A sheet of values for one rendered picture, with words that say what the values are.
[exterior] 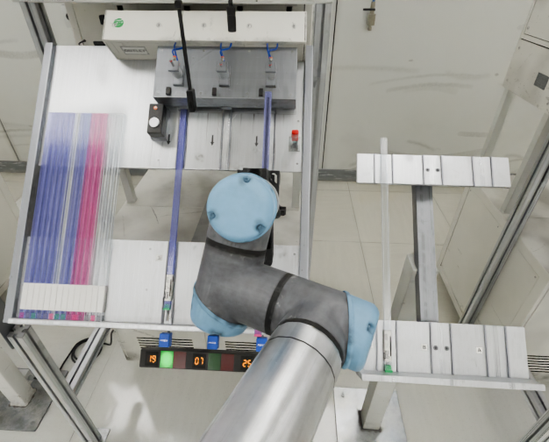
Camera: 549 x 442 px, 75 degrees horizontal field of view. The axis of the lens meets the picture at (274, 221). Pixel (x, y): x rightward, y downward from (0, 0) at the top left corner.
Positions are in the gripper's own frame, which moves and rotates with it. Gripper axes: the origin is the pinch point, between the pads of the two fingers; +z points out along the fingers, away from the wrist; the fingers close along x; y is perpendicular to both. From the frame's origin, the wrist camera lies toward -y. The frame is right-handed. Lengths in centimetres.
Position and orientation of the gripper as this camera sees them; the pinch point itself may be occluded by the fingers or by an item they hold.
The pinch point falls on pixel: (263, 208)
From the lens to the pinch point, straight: 73.3
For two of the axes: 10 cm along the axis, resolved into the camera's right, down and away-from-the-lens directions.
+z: 0.4, -0.9, 9.9
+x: -10.0, -0.3, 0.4
